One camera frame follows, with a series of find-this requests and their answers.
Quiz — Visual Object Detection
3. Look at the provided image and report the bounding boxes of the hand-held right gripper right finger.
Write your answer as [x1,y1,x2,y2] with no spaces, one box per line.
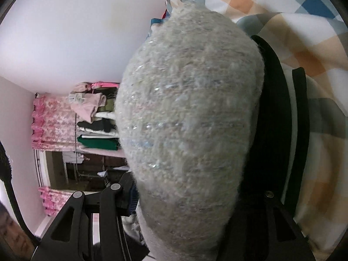
[217,190,316,261]

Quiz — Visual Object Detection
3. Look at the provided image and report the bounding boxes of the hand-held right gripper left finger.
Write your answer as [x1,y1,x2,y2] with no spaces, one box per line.
[30,172,140,261]

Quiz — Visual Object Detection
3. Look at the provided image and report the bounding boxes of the white tweed jacket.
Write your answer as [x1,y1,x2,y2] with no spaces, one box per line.
[114,0,265,261]

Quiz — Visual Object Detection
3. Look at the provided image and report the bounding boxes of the shelf of folded clothes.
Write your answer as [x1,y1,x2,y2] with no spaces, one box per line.
[68,81,121,151]

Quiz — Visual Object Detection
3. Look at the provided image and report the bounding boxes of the green garment with white stripes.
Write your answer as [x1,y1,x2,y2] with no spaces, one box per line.
[236,35,310,218]

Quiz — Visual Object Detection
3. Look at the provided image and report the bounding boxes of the pink floral curtain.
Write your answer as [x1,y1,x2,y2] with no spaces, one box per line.
[31,96,82,217]

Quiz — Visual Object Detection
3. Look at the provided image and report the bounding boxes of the plaid bed sheet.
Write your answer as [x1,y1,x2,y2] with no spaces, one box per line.
[166,0,348,253]

